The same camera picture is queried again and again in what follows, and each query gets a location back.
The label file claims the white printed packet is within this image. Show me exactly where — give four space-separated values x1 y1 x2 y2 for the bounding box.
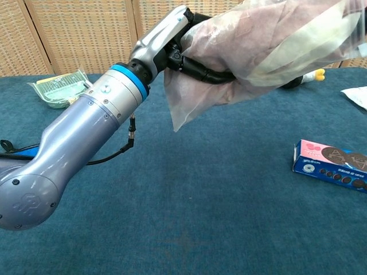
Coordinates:
340 87 367 111

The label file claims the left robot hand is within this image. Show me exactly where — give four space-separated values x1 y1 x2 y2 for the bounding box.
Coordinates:
128 5 237 86

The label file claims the teal carpet table cover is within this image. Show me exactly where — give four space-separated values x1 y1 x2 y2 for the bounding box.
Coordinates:
0 67 367 275

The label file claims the green dustpan in plastic wrap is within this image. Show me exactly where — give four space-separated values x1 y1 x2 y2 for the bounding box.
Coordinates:
27 68 93 109

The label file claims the woven wicker folding screen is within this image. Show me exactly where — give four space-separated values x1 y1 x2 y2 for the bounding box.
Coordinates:
0 0 367 77

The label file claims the blue cookie box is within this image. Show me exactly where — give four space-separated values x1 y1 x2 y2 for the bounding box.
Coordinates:
292 139 367 194

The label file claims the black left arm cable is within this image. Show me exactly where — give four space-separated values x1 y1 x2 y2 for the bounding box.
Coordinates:
85 113 137 166

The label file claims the pink cloth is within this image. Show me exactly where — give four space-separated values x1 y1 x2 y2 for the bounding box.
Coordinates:
188 5 290 87

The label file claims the translucent white plastic bag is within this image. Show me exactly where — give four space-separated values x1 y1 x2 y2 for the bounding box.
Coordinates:
163 0 367 132

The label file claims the black and white plush toy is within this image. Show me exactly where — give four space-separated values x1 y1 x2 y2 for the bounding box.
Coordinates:
282 68 326 90

